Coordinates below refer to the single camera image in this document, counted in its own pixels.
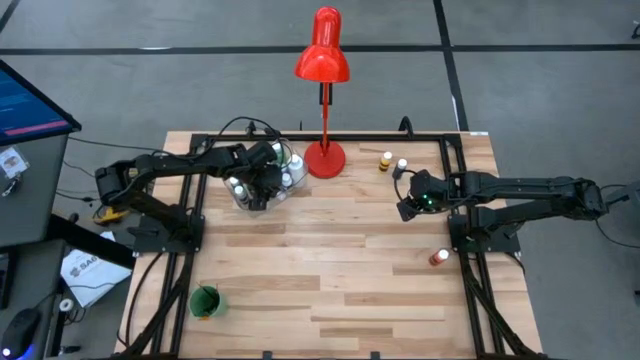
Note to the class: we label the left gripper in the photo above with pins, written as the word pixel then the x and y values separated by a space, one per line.
pixel 265 180

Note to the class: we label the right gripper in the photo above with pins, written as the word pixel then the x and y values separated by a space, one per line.
pixel 427 192

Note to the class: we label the grey paint bottle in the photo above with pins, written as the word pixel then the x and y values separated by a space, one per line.
pixel 240 191

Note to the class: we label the clear plastic bin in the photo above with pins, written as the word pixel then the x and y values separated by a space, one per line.
pixel 280 202

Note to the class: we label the white paint bottle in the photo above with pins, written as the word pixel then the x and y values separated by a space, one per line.
pixel 233 181
pixel 286 179

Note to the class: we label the blue paint bottle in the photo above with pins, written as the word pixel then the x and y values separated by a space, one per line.
pixel 400 167

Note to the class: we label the large green paint bottle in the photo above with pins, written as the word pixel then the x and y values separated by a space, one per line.
pixel 281 156

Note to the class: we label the yellow paint bottle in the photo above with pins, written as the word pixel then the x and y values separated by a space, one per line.
pixel 384 164

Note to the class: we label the tall white bottle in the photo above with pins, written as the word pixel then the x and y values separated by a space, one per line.
pixel 296 165

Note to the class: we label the red paint bottle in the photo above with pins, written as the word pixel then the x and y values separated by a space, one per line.
pixel 437 259

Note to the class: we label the black paintbrush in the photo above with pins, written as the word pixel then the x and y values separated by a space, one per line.
pixel 214 296
pixel 210 301
pixel 206 295

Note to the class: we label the orange bristle paintbrush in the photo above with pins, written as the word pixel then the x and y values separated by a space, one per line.
pixel 205 317

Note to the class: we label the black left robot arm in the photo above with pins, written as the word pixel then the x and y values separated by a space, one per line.
pixel 165 167

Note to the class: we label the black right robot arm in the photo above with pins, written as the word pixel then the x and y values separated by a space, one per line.
pixel 525 187

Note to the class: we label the black arched clamp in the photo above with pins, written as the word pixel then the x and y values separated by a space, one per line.
pixel 406 119

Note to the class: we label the red desk lamp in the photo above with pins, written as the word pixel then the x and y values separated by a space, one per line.
pixel 325 160

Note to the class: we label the green plastic cup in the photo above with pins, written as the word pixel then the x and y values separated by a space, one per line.
pixel 197 307

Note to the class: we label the yellow tool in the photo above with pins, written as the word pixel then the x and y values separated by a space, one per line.
pixel 110 217

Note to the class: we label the black desk beam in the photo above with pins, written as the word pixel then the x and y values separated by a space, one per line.
pixel 90 240

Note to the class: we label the white printed paper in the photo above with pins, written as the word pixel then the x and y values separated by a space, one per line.
pixel 95 277

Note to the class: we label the white tape roll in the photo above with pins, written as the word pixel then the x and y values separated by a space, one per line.
pixel 66 304

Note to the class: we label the grey desk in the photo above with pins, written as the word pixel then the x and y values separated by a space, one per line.
pixel 35 200

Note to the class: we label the white id card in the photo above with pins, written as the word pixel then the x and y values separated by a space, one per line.
pixel 12 162

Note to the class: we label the computer monitor blue screen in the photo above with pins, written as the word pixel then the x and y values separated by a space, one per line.
pixel 25 107

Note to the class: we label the black computer mouse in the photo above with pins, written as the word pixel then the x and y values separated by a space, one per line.
pixel 20 330

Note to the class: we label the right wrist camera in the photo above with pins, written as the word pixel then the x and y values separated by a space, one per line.
pixel 407 211

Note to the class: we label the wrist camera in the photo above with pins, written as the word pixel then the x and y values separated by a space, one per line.
pixel 262 152
pixel 407 211

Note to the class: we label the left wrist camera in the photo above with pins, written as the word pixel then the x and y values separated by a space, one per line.
pixel 262 152

